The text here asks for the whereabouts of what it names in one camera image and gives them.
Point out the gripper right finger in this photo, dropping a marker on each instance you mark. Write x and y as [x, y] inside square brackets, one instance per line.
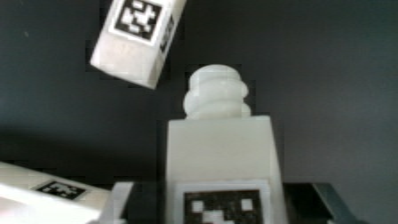
[314, 205]

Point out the white leg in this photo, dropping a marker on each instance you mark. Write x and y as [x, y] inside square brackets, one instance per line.
[135, 39]
[222, 173]

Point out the white square table top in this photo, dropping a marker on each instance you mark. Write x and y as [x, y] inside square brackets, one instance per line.
[44, 199]

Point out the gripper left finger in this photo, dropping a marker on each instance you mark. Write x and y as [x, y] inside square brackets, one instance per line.
[133, 204]

